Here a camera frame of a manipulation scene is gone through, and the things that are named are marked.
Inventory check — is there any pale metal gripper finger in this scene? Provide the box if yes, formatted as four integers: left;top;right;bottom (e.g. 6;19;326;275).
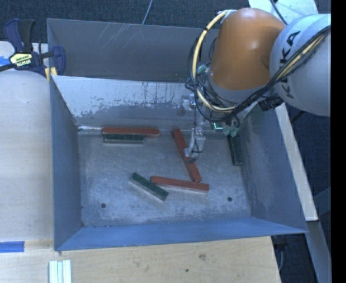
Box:
184;136;196;159
190;129;207;163

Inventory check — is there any red-brown flat block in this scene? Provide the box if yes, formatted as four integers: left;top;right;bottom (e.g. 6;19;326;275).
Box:
171;128;203;183
101;126;161;139
149;175;210;195

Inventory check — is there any black cylinder on white bracket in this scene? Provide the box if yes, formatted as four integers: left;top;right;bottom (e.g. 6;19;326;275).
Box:
243;96;284;118

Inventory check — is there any dark green flat block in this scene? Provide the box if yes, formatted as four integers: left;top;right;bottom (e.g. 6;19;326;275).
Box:
103;133;146;144
226;133;245;166
128;172;170;202

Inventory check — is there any grey metal bin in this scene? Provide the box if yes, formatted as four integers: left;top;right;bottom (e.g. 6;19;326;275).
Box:
46;18;309;252

